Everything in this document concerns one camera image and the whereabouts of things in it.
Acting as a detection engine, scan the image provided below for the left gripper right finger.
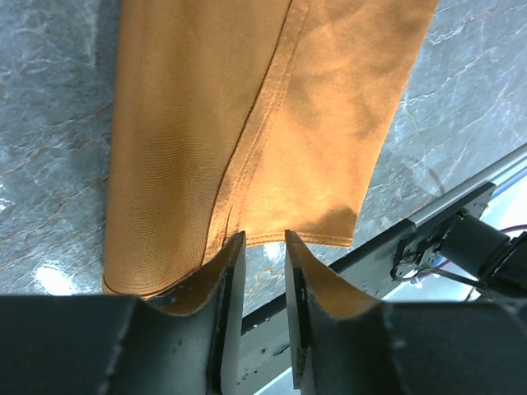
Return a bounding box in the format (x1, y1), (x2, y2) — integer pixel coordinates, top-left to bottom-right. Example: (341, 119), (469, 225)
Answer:
(285, 230), (404, 394)

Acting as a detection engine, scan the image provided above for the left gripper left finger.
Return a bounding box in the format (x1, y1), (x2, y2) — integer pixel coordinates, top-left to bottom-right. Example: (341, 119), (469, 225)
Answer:
(105, 232), (246, 394)

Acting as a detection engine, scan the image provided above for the orange cloth napkin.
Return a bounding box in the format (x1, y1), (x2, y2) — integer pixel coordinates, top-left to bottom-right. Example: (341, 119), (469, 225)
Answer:
(102, 1), (437, 298)

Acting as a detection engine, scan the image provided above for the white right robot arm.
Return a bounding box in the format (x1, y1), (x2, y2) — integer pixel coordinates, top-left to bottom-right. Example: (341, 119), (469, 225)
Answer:
(390, 209), (526, 299)

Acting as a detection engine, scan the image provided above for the aluminium front rail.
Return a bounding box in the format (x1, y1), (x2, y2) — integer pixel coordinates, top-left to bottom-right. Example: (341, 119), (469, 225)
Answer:
(408, 144), (526, 225)

